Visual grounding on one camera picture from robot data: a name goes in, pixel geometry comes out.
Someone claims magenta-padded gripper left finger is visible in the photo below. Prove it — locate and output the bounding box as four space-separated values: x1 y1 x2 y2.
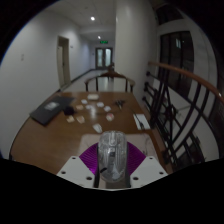
56 142 101 188

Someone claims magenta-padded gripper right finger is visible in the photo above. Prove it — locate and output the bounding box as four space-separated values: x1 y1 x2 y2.
125 140 169 188

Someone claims white flat strip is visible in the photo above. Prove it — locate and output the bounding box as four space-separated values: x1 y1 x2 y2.
132 113 152 131

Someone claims small black box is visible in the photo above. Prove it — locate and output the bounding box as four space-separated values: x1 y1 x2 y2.
63 106 75 116

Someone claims black closed laptop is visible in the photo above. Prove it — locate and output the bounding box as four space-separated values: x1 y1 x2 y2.
29 95 77 127

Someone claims wood-topped black metal railing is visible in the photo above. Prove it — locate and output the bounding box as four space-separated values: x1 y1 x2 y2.
142 60 224 169

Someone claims wooden armchair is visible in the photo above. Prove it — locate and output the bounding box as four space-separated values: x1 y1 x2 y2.
83 71 136 94

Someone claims dark framed window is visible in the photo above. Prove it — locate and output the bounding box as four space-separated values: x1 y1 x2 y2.
156 30 196 101

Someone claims glass double door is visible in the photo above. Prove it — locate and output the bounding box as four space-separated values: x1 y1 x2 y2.
94 47 114 70

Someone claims black cabled device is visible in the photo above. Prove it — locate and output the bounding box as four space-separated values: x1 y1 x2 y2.
114 99 126 110

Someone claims side door with frame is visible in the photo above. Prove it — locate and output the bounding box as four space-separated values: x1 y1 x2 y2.
56 35 72 90

